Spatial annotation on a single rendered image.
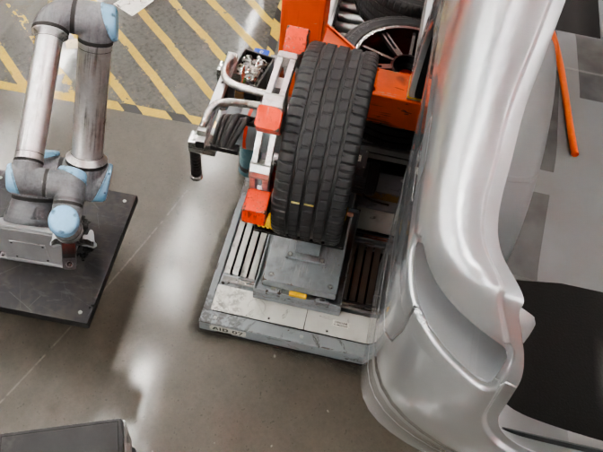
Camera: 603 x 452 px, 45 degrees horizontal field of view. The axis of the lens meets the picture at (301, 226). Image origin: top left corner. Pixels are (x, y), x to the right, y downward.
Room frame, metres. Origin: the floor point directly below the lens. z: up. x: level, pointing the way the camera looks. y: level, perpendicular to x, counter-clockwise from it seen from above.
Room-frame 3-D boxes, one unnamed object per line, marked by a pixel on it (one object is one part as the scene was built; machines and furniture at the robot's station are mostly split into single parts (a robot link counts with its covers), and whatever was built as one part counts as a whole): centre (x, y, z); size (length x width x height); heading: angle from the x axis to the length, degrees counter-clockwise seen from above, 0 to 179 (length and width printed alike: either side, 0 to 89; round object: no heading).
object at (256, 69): (2.28, 0.30, 0.52); 0.20 x 0.14 x 0.13; 166
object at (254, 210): (1.35, 0.15, 0.85); 0.09 x 0.08 x 0.07; 175
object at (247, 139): (1.67, 0.20, 0.85); 0.21 x 0.14 x 0.14; 85
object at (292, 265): (1.65, -0.04, 0.32); 0.40 x 0.30 x 0.28; 175
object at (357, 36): (2.52, -0.38, 0.39); 0.66 x 0.66 x 0.24
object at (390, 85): (2.18, -0.24, 0.69); 0.52 x 0.17 x 0.35; 85
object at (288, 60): (1.67, 0.13, 0.85); 0.54 x 0.07 x 0.54; 175
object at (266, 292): (1.68, -0.04, 0.13); 0.50 x 0.36 x 0.10; 175
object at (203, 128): (1.58, 0.26, 1.03); 0.19 x 0.18 x 0.11; 85
